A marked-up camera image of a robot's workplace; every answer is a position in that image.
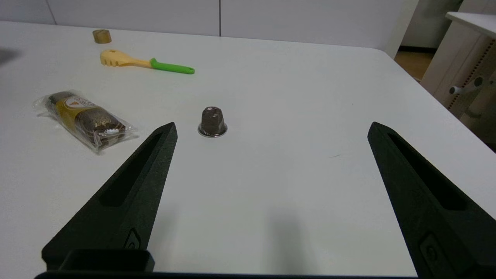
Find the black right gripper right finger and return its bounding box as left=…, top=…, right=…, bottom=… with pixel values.
left=367, top=122, right=496, bottom=279

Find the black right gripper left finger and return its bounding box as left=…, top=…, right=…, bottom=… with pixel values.
left=42, top=122, right=178, bottom=272

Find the small round wooden cylinder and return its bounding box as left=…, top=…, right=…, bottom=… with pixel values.
left=92, top=29, right=112, bottom=44

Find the chocolate snack in clear wrapper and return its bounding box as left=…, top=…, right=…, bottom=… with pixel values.
left=33, top=90, right=139, bottom=153

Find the dark coffee capsule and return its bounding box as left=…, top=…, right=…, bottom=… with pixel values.
left=198, top=106, right=228, bottom=138

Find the white side table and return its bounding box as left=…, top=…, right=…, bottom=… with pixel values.
left=420, top=12, right=496, bottom=152

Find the white table crank handle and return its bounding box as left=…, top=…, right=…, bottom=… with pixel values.
left=449, top=77, right=485, bottom=95

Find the yellow spatula with green handle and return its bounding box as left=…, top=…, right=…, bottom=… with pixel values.
left=100, top=49, right=195, bottom=75

